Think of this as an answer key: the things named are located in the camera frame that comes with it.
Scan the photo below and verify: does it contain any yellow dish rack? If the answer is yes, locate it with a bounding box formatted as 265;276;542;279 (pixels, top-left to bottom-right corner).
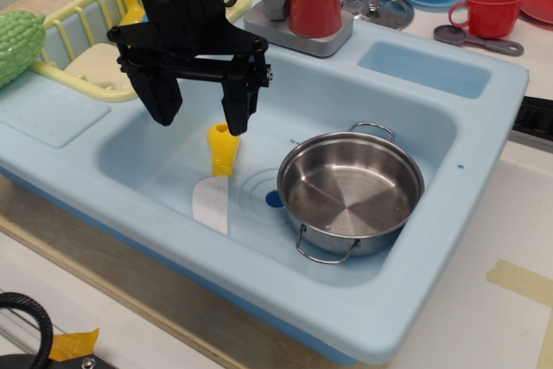
30;0;252;103

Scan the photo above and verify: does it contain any grey toy faucet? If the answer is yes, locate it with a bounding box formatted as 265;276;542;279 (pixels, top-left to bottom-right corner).
244;0;353;58

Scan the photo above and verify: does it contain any masking tape strip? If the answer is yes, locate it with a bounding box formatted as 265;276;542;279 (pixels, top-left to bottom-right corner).
486;259;552;308

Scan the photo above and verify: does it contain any red toy mug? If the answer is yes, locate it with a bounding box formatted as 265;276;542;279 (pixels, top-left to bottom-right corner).
448;0;522;38

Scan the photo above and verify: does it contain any yellow tape piece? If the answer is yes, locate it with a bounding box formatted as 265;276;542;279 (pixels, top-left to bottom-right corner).
48;328;100;362

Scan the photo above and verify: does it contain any black bracket right edge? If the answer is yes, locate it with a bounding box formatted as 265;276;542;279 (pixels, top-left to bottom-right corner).
512;96;553;142

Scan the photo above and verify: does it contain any grey toy spoon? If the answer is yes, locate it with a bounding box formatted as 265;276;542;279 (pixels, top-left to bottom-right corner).
433;25;524;57

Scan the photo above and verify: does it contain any stainless steel pot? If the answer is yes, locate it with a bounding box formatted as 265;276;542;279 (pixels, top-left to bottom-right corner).
276;122;425;264

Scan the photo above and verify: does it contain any yellow handled white toy knife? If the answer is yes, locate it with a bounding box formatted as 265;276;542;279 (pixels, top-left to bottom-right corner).
192;123;240;235

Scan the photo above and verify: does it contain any black cable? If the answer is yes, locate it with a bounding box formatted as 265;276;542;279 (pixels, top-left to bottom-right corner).
0;291;54;369

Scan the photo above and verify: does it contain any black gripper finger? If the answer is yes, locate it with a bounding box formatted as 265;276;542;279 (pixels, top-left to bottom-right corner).
126;68;182;126
222;80;258;136

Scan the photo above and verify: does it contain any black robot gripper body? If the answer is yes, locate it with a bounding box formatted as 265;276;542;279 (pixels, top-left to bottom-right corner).
108;0;272;88

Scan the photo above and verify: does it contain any steel pot lid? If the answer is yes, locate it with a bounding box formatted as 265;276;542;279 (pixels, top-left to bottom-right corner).
340;0;415;30

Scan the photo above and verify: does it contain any green toy bitter melon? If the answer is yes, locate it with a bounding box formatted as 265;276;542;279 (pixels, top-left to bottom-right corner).
1;10;46;87

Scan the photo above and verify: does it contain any cream toy plate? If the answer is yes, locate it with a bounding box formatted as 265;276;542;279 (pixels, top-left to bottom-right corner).
64;43;130;90

